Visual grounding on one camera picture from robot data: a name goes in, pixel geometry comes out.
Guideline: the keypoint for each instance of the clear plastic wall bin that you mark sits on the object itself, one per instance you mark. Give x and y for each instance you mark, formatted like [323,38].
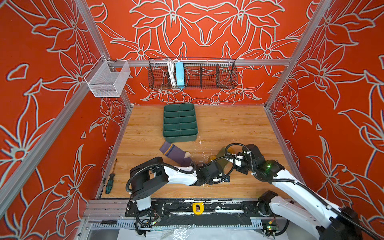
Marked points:
[107,79]

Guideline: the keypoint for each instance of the green handled screwdriver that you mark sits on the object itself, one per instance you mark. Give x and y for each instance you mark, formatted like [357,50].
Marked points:
[110,183]

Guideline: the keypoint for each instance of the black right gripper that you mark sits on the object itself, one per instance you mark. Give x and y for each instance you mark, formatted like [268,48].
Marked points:
[240,169]

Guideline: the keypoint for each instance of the light blue box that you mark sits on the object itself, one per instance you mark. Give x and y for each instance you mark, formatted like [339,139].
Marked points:
[180,75]

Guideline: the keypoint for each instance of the green plastic divider tray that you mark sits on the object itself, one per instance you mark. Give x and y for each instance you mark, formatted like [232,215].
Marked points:
[180,123]

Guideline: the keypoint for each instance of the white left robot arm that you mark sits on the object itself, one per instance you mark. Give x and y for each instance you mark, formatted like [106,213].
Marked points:
[147,178]

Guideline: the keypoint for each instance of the purple sock beige toe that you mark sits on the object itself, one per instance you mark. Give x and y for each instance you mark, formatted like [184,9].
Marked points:
[176,154]

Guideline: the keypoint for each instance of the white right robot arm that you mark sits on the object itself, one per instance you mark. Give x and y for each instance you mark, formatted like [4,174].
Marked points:
[319,217]

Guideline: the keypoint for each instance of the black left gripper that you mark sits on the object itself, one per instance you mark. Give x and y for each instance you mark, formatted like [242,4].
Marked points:
[210,182]

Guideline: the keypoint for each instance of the black wire wall basket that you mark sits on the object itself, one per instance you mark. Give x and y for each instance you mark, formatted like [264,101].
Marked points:
[200,73]

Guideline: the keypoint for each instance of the green striped sock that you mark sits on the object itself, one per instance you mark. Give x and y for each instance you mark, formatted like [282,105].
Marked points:
[220,164]

